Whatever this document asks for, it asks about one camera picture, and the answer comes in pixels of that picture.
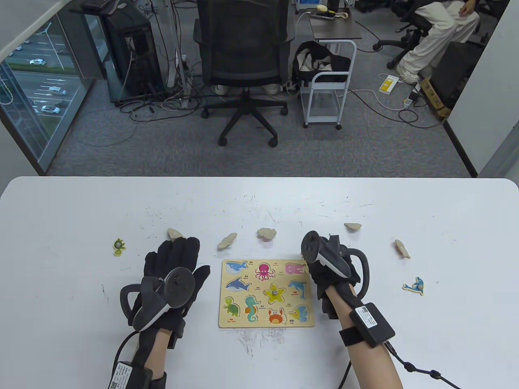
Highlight person's right hand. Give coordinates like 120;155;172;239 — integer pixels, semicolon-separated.
303;259;361;321

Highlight person's left hand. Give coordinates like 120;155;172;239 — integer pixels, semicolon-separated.
142;237;211;338

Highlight yellow starfish puzzle piece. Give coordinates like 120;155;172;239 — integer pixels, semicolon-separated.
264;283;289;304

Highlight wooden sea animal puzzle frame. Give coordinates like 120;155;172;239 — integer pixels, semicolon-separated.
219;259;315;329

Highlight blue dolphin puzzle piece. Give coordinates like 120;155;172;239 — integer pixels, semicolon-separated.
402;277;425;296

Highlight person's left forearm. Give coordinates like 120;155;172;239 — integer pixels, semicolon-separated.
132;329;176;389

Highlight person's right forearm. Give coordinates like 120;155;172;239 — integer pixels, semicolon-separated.
326;284;405;389

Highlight black grey hand controller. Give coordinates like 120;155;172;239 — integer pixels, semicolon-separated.
301;231;371;304
120;267;196;332

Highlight black computer tower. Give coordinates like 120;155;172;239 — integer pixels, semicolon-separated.
105;7;165;103

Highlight white metal desk leg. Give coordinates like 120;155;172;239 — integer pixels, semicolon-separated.
169;0;192;108

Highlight white yellow power strip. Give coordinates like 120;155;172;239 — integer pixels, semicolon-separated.
379;75;400;96

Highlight white rolling cart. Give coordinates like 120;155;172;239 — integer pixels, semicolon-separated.
302;39;358;130

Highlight glass window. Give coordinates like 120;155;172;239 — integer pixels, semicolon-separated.
0;10;96;175

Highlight cardboard box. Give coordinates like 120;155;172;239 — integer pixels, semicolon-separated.
419;77;452;119

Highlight black mesh office chair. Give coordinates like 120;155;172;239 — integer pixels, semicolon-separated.
194;0;296;147

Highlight black bag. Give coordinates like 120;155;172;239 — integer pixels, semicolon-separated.
292;41;352;88

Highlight black cabinet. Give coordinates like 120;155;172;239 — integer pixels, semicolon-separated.
429;41;485;110

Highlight dark brown side table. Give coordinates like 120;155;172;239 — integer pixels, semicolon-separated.
309;9;362;41

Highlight black keyboard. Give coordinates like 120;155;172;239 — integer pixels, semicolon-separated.
80;0;122;16

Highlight black swivel chair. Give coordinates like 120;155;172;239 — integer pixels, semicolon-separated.
372;0;435;70

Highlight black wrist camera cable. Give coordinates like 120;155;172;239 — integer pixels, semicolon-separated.
114;330;141;367
383;342;463;389

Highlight tangle of floor cables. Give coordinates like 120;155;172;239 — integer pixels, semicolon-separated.
115;79;203;122

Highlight black floor cable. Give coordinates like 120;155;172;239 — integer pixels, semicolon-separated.
349;91;446;129

